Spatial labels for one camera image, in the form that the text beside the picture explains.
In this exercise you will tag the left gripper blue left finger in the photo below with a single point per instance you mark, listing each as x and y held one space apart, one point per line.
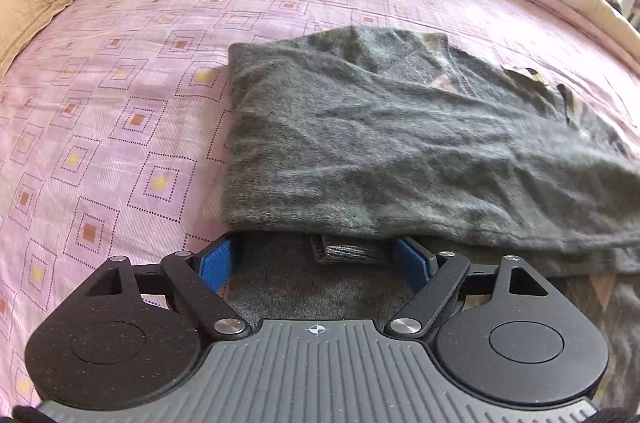
197 280

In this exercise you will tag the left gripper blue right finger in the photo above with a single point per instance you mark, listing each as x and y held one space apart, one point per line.
435 280

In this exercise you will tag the grey argyle sweater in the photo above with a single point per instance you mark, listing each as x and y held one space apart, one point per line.
346 138

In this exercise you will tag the pink patterned bed sheet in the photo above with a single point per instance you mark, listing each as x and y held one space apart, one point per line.
114 122

